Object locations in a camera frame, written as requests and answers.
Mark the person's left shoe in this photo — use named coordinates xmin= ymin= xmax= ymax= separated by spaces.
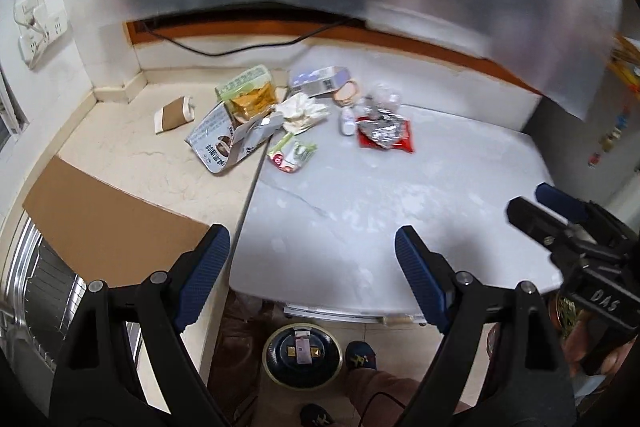
xmin=300 ymin=403 xmax=336 ymax=427

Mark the purple and white box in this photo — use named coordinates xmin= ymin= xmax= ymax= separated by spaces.
xmin=289 ymin=66 xmax=351 ymax=98

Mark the white low table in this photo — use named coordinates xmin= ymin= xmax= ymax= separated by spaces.
xmin=227 ymin=44 xmax=563 ymax=325

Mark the stainless steel sink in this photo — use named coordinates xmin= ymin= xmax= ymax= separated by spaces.
xmin=0 ymin=212 xmax=146 ymax=408

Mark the white tissue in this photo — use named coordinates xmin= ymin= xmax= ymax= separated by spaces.
xmin=274 ymin=93 xmax=331 ymax=135

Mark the brown cardboard sheet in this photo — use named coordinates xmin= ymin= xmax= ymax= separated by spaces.
xmin=22 ymin=156 xmax=211 ymax=290

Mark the dark glass window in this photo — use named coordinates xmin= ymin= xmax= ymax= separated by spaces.
xmin=0 ymin=72 xmax=28 ymax=148

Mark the crushed brown paper cup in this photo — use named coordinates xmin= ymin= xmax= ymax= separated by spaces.
xmin=154 ymin=95 xmax=197 ymax=135

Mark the person's right shoe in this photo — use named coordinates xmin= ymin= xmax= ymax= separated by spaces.
xmin=344 ymin=341 xmax=377 ymax=373

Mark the thin black cable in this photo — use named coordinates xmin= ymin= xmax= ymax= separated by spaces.
xmin=355 ymin=392 xmax=407 ymax=427

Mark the red foil snack wrapper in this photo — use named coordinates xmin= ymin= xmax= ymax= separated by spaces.
xmin=356 ymin=104 xmax=416 ymax=154

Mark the person's right trouser leg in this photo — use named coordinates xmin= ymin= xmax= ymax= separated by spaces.
xmin=345 ymin=367 xmax=473 ymax=427

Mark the hanging bell ornament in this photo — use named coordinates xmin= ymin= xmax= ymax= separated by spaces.
xmin=587 ymin=104 xmax=632 ymax=168

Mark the round dark trash bin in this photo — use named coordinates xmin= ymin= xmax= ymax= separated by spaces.
xmin=262 ymin=322 xmax=344 ymax=390

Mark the clear plastic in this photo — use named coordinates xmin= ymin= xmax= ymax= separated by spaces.
xmin=365 ymin=82 xmax=403 ymax=118

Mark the white power strip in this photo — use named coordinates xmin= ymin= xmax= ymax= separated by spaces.
xmin=19 ymin=9 xmax=68 ymax=68

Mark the dark brown cabinet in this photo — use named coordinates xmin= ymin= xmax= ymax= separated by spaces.
xmin=207 ymin=292 xmax=273 ymax=427

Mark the metal wire sink rack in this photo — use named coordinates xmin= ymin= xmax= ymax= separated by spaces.
xmin=22 ymin=237 xmax=83 ymax=368

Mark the thick black cable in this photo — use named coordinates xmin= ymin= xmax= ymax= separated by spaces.
xmin=142 ymin=18 xmax=363 ymax=56

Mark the brown wooden window sill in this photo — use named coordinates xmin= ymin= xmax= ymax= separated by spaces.
xmin=125 ymin=14 xmax=546 ymax=95

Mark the white wall socket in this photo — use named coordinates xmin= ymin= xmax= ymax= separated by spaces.
xmin=14 ymin=0 xmax=46 ymax=25

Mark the person's shoe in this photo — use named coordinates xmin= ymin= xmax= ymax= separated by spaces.
xmin=300 ymin=403 xmax=336 ymax=427
xmin=344 ymin=341 xmax=377 ymax=373

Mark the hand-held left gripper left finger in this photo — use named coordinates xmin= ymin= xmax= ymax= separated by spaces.
xmin=50 ymin=223 xmax=232 ymax=427

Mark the orange snack bag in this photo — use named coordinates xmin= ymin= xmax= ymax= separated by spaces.
xmin=227 ymin=84 xmax=278 ymax=125

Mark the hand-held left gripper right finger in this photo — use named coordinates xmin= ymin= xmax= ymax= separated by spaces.
xmin=394 ymin=225 xmax=578 ymax=427

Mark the green and white wrapper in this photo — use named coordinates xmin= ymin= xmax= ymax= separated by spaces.
xmin=266 ymin=133 xmax=319 ymax=174

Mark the person's right hand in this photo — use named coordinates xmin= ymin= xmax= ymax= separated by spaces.
xmin=562 ymin=314 xmax=632 ymax=379

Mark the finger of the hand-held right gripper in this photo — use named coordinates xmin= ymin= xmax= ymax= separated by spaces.
xmin=507 ymin=197 xmax=590 ymax=264
xmin=535 ymin=183 xmax=627 ymax=242

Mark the orange tape ring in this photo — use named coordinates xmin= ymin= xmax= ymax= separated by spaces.
xmin=332 ymin=78 xmax=363 ymax=105

